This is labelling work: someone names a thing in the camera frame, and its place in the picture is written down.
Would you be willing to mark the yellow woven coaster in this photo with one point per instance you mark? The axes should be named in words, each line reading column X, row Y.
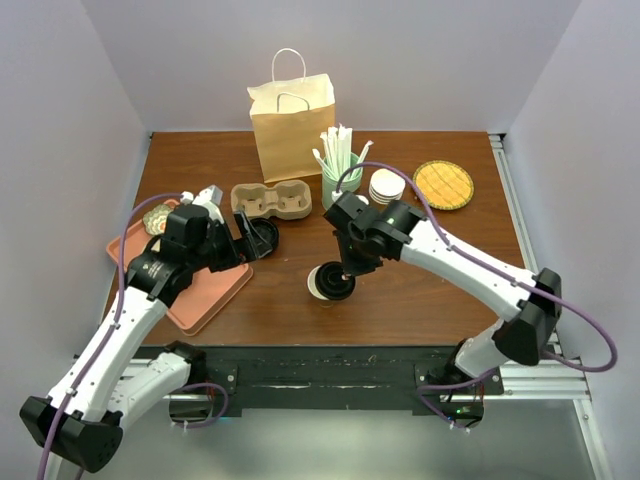
column 445, row 185

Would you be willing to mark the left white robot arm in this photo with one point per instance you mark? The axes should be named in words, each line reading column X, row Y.
column 84, row 417

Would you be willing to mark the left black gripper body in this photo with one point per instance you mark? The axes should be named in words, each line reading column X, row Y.
column 218, row 251

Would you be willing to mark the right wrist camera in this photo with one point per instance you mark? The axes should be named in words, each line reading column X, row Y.
column 361, row 199

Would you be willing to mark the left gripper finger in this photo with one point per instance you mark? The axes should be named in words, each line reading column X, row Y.
column 261, row 250
column 246, row 239

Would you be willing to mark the wrapped straws bundle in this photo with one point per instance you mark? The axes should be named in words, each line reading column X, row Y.
column 337, row 145

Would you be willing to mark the black cup lid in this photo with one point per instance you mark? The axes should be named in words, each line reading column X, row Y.
column 333, row 283

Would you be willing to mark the small floral dish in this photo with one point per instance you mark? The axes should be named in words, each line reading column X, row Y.
column 154, row 221

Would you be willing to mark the single brown paper cup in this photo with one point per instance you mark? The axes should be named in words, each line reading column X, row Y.
column 313, row 291

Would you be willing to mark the pink plastic tray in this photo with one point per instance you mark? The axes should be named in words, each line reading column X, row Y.
column 208, row 293

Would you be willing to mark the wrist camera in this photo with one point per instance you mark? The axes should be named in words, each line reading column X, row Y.
column 210, row 198
column 361, row 199

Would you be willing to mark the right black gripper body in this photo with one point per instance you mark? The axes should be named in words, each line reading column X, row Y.
column 362, row 259

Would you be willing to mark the cardboard cup carrier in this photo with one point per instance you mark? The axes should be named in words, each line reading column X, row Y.
column 286, row 200

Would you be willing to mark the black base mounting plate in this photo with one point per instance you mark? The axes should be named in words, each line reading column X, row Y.
column 332, row 378

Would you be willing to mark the stack of black lids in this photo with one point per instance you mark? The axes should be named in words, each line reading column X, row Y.
column 268, row 231

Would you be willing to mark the brown paper bag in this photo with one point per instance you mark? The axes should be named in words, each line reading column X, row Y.
column 288, row 117

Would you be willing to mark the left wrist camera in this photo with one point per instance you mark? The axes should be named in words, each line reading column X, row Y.
column 210, row 198

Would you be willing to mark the green straw holder cup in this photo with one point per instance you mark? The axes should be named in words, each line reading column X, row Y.
column 351, row 183

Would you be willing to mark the stack of paper cups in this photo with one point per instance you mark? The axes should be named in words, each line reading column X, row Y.
column 386, row 186

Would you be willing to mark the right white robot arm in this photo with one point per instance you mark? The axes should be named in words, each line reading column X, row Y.
column 523, row 301

